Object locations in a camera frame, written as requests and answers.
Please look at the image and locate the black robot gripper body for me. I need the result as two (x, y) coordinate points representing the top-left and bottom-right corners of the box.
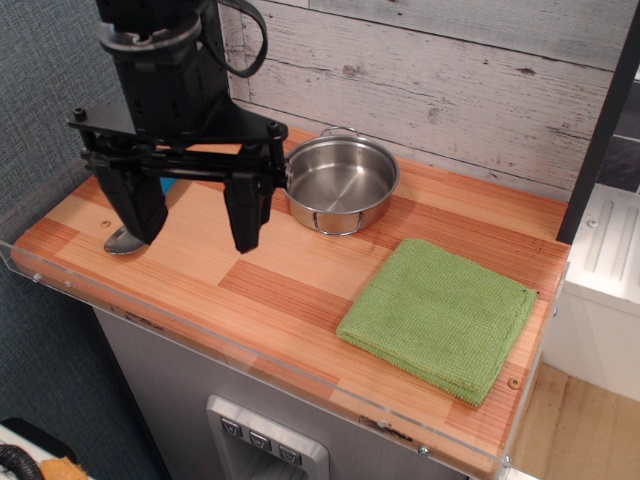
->
(67, 27), (288, 187)

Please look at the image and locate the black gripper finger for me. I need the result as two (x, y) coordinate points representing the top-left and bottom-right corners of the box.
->
(224, 172), (274, 254)
(93, 165), (168, 245)

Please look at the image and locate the stainless steel pot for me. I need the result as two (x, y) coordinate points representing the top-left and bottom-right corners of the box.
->
(284, 126), (400, 236)

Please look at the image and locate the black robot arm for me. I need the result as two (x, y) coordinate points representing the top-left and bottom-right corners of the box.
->
(68, 1), (288, 253)

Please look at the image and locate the folded green towel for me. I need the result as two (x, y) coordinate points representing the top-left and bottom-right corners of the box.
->
(336, 239), (537, 407)

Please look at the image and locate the clear acrylic table guard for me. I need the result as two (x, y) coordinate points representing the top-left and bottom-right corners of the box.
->
(0, 164), (571, 480)

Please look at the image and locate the grey toy fridge cabinet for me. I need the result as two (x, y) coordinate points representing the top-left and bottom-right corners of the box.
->
(96, 310), (463, 479)

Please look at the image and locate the silver dispenser button panel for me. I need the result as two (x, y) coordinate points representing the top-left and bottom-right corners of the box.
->
(206, 395), (331, 479)

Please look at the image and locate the orange plush object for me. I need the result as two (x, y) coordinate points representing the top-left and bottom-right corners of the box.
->
(40, 457), (90, 480)

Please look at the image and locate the white toy sink unit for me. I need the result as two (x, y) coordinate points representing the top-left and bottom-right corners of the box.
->
(543, 185), (639, 400)

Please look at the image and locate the blue handled metal spoon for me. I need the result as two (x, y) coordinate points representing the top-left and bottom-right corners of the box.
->
(104, 178), (177, 256)

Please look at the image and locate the black braided hose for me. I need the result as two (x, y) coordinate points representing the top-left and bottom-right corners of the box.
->
(0, 443), (46, 480)

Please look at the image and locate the dark grey right post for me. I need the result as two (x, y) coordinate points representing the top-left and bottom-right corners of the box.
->
(556, 2), (639, 245)

